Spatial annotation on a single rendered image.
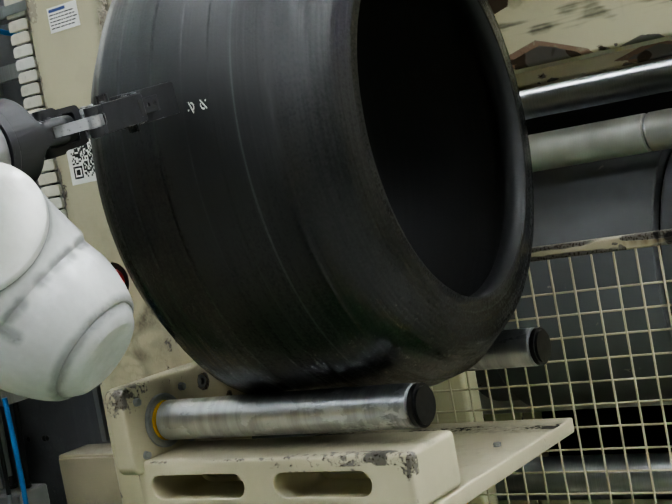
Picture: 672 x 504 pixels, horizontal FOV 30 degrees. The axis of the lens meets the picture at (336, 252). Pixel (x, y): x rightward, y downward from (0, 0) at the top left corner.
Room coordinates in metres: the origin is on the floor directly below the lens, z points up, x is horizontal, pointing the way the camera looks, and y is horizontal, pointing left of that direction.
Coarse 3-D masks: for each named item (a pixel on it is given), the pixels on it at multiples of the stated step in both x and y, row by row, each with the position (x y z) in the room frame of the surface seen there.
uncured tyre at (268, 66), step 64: (128, 0) 1.27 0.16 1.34; (192, 0) 1.21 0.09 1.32; (256, 0) 1.16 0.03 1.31; (320, 0) 1.17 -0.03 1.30; (384, 0) 1.58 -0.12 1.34; (448, 0) 1.55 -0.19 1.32; (128, 64) 1.22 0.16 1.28; (192, 64) 1.18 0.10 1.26; (256, 64) 1.14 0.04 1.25; (320, 64) 1.14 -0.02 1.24; (384, 64) 1.64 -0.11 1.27; (448, 64) 1.61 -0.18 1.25; (192, 128) 1.17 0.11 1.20; (256, 128) 1.13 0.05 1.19; (320, 128) 1.13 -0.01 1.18; (384, 128) 1.67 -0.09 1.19; (448, 128) 1.63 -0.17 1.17; (512, 128) 1.51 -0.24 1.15; (128, 192) 1.21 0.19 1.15; (192, 192) 1.17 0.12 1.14; (256, 192) 1.14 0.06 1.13; (320, 192) 1.13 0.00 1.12; (384, 192) 1.18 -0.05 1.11; (448, 192) 1.62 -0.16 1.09; (512, 192) 1.49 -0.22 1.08; (128, 256) 1.24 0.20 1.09; (192, 256) 1.20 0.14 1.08; (256, 256) 1.16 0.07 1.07; (320, 256) 1.14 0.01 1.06; (384, 256) 1.17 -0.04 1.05; (448, 256) 1.58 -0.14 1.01; (512, 256) 1.43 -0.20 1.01; (192, 320) 1.24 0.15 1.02; (256, 320) 1.21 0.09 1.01; (320, 320) 1.18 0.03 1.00; (384, 320) 1.19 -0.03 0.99; (448, 320) 1.26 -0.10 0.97; (256, 384) 1.31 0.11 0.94; (320, 384) 1.29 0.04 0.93; (384, 384) 1.28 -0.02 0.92
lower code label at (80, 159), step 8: (88, 144) 1.50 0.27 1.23; (72, 152) 1.52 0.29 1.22; (80, 152) 1.51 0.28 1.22; (88, 152) 1.50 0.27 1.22; (72, 160) 1.52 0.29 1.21; (80, 160) 1.51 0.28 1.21; (88, 160) 1.50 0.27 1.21; (72, 168) 1.52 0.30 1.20; (80, 168) 1.51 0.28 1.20; (88, 168) 1.51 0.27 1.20; (72, 176) 1.52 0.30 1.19; (80, 176) 1.51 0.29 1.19; (88, 176) 1.51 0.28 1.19
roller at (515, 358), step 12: (504, 336) 1.45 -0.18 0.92; (516, 336) 1.44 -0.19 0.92; (528, 336) 1.44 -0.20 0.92; (540, 336) 1.44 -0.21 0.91; (492, 348) 1.46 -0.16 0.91; (504, 348) 1.45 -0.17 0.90; (516, 348) 1.44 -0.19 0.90; (528, 348) 1.43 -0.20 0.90; (540, 348) 1.43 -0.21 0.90; (480, 360) 1.47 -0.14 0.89; (492, 360) 1.46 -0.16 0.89; (504, 360) 1.45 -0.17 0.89; (516, 360) 1.44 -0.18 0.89; (528, 360) 1.43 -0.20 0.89; (540, 360) 1.43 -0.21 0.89
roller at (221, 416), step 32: (416, 384) 1.21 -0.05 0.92; (160, 416) 1.38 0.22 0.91; (192, 416) 1.35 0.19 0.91; (224, 416) 1.33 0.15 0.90; (256, 416) 1.30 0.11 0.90; (288, 416) 1.28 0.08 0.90; (320, 416) 1.26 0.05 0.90; (352, 416) 1.23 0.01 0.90; (384, 416) 1.21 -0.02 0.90; (416, 416) 1.20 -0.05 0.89
